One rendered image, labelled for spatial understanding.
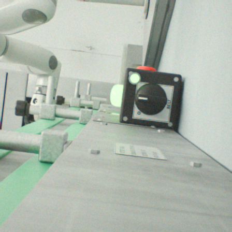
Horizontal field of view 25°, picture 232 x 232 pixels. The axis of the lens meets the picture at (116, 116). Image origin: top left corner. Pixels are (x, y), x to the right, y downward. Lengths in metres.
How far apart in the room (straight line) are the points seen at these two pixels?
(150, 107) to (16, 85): 1.68
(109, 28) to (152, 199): 4.88
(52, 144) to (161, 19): 0.74
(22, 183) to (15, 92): 2.04
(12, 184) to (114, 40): 4.79
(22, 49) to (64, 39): 3.44
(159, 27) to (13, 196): 0.89
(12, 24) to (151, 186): 1.05
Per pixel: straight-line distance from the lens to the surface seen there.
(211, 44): 0.58
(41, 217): 0.19
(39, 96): 1.81
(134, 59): 1.53
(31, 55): 1.70
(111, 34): 5.11
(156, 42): 1.21
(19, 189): 0.32
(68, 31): 5.13
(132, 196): 0.25
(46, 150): 0.43
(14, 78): 2.38
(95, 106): 1.48
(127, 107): 0.74
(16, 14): 1.28
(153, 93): 0.72
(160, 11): 1.11
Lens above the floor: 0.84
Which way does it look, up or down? level
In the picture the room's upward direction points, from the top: 83 degrees counter-clockwise
